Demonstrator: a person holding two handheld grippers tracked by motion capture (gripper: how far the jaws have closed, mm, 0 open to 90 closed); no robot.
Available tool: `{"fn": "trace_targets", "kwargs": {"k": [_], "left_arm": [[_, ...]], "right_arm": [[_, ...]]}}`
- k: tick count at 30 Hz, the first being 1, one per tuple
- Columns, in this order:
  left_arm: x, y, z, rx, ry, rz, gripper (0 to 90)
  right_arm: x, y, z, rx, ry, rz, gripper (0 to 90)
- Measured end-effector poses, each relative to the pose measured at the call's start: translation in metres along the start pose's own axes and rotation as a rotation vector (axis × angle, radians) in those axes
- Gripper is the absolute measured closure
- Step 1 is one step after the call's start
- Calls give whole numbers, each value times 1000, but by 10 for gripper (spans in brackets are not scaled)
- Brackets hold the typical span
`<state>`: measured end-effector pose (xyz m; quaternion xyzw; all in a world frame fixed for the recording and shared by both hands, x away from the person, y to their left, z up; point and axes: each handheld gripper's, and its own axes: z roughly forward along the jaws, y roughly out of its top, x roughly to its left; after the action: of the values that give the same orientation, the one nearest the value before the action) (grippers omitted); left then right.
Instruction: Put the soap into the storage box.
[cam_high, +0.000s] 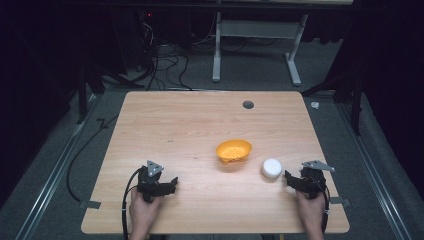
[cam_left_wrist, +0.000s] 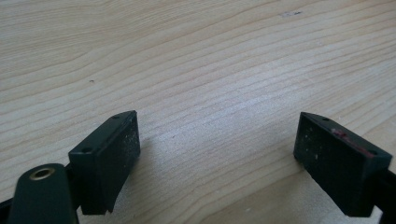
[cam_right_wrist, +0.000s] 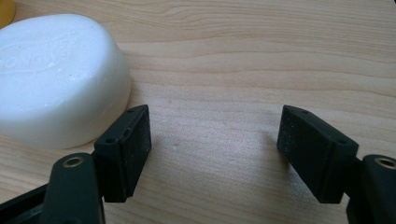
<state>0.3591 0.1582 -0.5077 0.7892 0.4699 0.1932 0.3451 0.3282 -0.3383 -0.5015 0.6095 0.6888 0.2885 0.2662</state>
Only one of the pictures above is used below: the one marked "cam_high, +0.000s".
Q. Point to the grey tape strip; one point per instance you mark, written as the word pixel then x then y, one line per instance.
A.
pixel 90 204
pixel 340 201

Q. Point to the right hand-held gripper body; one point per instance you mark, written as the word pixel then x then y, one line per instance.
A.
pixel 313 180

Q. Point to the orange plastic bowl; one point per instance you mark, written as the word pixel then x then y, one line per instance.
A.
pixel 234 151

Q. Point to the white metal desk frame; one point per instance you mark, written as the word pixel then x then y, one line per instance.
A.
pixel 260 29

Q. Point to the black metal stand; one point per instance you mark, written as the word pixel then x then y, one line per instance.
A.
pixel 82 96
pixel 356 100

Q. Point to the person's left hand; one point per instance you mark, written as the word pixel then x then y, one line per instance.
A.
pixel 143 211

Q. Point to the grey round table grommet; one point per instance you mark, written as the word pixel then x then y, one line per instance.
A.
pixel 248 105

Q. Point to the white round container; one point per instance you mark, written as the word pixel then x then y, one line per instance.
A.
pixel 271 168

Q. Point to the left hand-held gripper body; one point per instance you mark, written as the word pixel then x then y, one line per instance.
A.
pixel 151 180

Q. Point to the person's right hand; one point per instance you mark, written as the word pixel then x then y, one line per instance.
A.
pixel 310 211

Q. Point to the metal floor rail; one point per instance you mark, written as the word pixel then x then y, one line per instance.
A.
pixel 373 173
pixel 50 180

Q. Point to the crumpled white paper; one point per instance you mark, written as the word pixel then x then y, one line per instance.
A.
pixel 315 105

